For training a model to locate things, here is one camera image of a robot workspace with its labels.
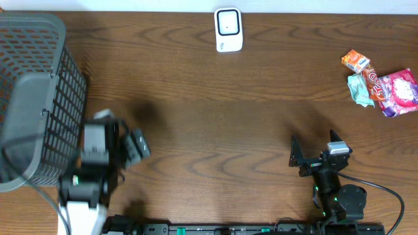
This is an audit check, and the teal snack packet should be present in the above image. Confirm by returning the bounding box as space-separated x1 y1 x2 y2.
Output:
347 74 375 107

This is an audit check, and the orange brown snack bar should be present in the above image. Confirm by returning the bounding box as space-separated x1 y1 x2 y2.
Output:
361 64 385 101

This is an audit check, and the small orange box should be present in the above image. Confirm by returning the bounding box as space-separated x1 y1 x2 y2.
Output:
342 50 370 74

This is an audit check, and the purple pink liner pack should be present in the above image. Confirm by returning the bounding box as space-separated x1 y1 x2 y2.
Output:
379 69 417 118

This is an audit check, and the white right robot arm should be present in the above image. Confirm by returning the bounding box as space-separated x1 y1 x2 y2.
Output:
289 130 367 234

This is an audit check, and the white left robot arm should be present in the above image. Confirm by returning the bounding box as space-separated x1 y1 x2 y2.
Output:
57 110 151 235

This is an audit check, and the white barcode scanner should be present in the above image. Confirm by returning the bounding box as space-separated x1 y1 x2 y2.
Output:
214 7 244 53

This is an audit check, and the black plastic mesh basket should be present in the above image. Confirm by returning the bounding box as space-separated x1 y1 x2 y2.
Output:
1 12 88 192

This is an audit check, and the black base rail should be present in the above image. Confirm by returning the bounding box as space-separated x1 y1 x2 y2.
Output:
104 223 387 235

